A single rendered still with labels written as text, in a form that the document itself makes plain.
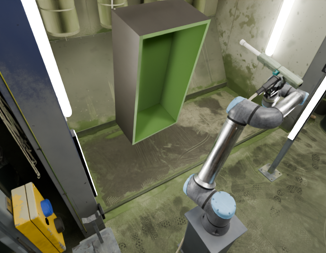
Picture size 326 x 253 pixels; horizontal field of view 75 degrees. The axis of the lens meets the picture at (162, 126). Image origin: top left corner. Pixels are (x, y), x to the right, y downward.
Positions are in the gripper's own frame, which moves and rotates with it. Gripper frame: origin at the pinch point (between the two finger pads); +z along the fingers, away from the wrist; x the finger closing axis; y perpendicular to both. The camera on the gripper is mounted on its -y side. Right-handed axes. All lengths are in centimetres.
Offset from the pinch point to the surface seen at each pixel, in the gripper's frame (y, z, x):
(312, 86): -94, -144, 16
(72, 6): 78, 5, 183
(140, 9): 39, 26, 86
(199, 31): 9, -7, 69
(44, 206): 110, 71, -16
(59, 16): 94, 7, 180
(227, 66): -65, -196, 139
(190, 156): 75, -135, 32
